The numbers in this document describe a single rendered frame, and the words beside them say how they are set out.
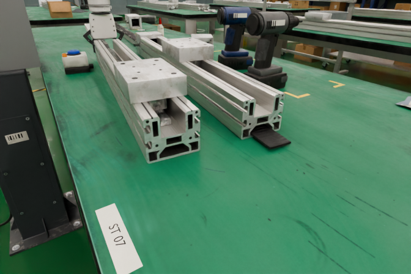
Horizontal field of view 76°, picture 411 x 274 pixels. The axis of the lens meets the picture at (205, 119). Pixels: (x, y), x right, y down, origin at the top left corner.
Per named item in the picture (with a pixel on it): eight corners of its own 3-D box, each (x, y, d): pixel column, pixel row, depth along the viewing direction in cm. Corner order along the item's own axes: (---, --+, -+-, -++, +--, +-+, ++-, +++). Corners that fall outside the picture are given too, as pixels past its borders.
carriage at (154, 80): (117, 91, 61) (112, 62, 58) (162, 84, 65) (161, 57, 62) (131, 118, 48) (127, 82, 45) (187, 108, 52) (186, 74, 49)
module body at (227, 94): (142, 57, 117) (140, 37, 113) (163, 55, 121) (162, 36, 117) (240, 140, 53) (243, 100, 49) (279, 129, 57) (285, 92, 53)
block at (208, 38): (186, 55, 121) (185, 33, 117) (210, 55, 122) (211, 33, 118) (186, 60, 112) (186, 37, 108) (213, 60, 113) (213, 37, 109)
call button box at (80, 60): (65, 69, 98) (61, 52, 95) (93, 66, 102) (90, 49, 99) (65, 74, 92) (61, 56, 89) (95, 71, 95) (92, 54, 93)
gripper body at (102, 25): (112, 9, 112) (115, 36, 117) (85, 9, 108) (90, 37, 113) (114, 10, 106) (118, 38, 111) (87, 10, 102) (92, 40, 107)
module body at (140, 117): (96, 61, 109) (93, 40, 105) (121, 59, 113) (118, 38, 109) (147, 164, 45) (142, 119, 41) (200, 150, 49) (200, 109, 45)
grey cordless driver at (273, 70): (238, 87, 81) (243, 11, 71) (283, 78, 90) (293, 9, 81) (254, 95, 75) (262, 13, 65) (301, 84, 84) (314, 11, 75)
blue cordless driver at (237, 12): (214, 66, 104) (216, 6, 94) (260, 63, 108) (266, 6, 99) (220, 71, 97) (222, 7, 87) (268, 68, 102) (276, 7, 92)
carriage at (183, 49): (162, 60, 88) (161, 39, 85) (192, 57, 93) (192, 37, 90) (179, 71, 75) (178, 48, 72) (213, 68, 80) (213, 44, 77)
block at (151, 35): (132, 53, 123) (129, 32, 119) (158, 51, 128) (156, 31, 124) (136, 57, 116) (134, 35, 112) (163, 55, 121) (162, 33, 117)
